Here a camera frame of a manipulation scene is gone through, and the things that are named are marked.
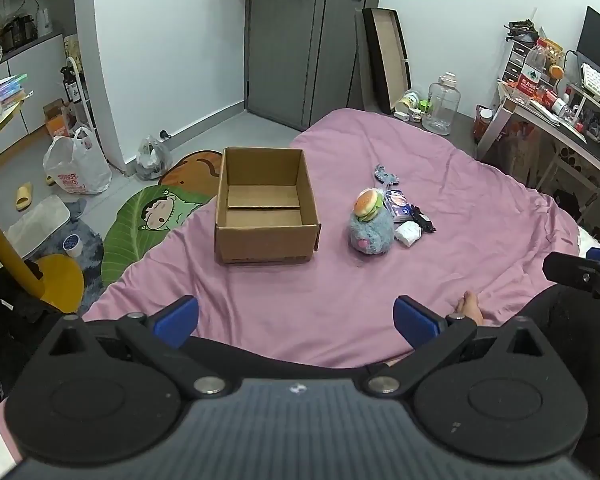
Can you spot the burger plush toy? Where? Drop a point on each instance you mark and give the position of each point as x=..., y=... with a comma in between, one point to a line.
x=368, y=203

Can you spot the grey door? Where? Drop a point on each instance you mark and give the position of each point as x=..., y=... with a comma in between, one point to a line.
x=300, y=45

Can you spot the dark cloth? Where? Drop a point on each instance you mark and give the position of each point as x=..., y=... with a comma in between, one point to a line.
x=10, y=320

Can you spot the yellow stand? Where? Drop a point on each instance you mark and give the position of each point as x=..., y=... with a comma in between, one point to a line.
x=60, y=280

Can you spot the yellow slipper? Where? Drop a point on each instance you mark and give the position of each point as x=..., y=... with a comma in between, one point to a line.
x=24, y=196

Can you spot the white cabinet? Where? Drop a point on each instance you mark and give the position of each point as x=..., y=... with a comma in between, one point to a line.
x=30, y=75

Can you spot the small yellow-lidded jar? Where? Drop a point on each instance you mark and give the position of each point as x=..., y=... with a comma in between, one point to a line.
x=407, y=102

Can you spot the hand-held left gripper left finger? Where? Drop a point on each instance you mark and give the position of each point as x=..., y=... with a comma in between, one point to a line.
x=177, y=319

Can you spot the yellow-rimmed round table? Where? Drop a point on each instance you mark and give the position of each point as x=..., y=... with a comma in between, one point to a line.
x=0, y=127

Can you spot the brown capybara rug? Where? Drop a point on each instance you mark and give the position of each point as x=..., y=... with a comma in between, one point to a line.
x=195, y=172

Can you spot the white desk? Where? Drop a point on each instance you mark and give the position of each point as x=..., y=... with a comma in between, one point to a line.
x=540, y=120

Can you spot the water bottle with red label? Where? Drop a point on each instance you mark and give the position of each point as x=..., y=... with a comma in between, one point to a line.
x=531, y=72

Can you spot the tape roll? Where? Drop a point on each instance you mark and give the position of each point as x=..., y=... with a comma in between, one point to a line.
x=73, y=245

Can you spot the flat cardboard box with black rim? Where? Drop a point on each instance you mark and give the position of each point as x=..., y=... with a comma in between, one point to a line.
x=387, y=55

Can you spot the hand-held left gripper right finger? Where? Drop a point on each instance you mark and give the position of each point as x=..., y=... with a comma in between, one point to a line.
x=416, y=321

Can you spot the grey-blue fuzzy rug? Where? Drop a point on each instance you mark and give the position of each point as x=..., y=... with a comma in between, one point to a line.
x=87, y=255

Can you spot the purple snack packet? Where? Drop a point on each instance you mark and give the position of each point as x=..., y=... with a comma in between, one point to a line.
x=399, y=206

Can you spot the grey fluffy plush toy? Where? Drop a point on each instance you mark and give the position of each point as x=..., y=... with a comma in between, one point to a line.
x=369, y=234

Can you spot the small drawer organizer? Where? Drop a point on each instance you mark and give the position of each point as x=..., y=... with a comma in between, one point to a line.
x=516, y=62

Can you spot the person's bare foot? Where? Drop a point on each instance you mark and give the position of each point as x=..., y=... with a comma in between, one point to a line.
x=471, y=307

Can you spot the colourful stack of books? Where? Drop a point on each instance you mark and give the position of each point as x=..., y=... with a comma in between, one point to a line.
x=12, y=90

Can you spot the brown cardboard box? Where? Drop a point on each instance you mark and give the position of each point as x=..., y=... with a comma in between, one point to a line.
x=265, y=246

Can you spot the blue-grey plush toy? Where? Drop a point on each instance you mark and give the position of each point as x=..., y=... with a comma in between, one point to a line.
x=386, y=175

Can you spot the pink bed sheet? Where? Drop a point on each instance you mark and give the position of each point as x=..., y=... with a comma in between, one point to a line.
x=330, y=290

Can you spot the white plastic shopping bag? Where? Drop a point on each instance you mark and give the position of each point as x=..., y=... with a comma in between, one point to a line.
x=77, y=167

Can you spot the large clear water jug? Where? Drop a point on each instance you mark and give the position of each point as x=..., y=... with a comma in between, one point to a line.
x=441, y=107

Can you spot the green leaf cartoon rug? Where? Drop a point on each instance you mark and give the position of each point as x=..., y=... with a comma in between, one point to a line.
x=130, y=225

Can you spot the white soft item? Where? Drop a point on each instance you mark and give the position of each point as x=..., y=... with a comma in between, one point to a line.
x=408, y=234

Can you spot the white floor mat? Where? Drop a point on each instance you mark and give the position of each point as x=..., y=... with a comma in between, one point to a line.
x=37, y=225

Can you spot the orange cardboard box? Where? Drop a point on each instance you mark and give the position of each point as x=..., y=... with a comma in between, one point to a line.
x=57, y=120

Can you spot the white metal rack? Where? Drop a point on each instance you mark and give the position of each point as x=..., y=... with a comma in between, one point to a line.
x=82, y=95

